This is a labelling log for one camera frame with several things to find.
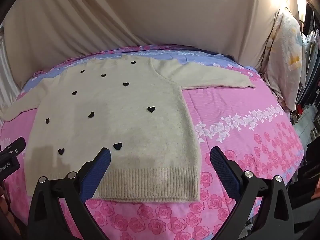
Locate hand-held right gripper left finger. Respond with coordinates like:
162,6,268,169
27,147,111,240

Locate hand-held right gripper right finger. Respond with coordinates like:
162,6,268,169
210,146,295,240

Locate cream sweater with black hearts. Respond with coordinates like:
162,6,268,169
2,54,255,202

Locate hanging clothes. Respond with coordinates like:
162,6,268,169
291,4,320,140

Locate pink floral bedsheet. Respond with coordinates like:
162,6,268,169
0,44,307,240

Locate white satin cloth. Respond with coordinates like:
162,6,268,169
0,36,28,107

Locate floral pillow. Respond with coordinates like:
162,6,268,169
264,9,307,111

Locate beige backdrop cloth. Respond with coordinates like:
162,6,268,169
0,0,302,98

